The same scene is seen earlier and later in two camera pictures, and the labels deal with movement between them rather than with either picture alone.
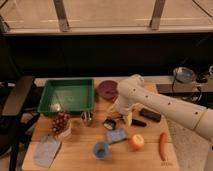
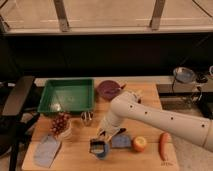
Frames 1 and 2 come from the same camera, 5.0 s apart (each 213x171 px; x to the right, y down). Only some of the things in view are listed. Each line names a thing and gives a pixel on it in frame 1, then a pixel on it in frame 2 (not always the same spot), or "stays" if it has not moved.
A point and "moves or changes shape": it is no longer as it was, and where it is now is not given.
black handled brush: x=113 y=124 moves or changes shape
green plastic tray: x=68 y=95 stays
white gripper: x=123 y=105 → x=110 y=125
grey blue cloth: x=46 y=151 stays
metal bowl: x=184 y=75 stays
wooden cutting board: x=97 y=141 stays
